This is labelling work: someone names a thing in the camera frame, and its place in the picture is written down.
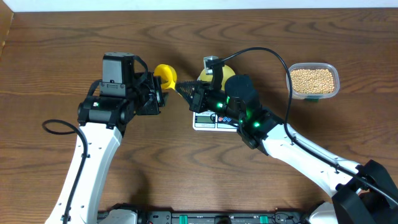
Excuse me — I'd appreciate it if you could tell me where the yellow plastic measuring scoop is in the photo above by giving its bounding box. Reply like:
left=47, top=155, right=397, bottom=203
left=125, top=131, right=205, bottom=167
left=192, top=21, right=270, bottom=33
left=154, top=64, right=181, bottom=95

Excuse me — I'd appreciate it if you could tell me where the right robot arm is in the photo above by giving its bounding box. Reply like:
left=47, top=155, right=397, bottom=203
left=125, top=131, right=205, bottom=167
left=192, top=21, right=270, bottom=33
left=175, top=75, right=397, bottom=223

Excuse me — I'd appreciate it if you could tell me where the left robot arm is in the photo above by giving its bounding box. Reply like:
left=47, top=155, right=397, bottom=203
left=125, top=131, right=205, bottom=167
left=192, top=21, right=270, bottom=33
left=46, top=52, right=165, bottom=223

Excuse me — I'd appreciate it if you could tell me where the white digital kitchen scale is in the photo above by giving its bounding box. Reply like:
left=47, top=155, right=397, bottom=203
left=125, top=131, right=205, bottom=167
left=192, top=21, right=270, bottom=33
left=192, top=111, right=238, bottom=132

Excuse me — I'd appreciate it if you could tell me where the pale yellow bowl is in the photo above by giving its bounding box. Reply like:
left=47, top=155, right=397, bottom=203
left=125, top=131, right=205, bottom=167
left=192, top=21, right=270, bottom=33
left=197, top=65, right=235, bottom=91

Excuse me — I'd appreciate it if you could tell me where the clear plastic container of soybeans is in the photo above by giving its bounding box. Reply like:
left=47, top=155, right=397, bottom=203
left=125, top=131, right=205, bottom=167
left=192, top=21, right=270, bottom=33
left=289, top=62, right=340, bottom=101

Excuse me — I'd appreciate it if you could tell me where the cardboard box at edge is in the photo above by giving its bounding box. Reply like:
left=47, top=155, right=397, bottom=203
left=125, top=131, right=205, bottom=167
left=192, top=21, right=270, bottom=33
left=0, top=0, right=14, bottom=55

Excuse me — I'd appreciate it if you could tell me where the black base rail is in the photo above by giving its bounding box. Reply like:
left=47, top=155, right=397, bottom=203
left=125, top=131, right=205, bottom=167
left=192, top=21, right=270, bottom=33
left=97, top=203, right=309, bottom=224

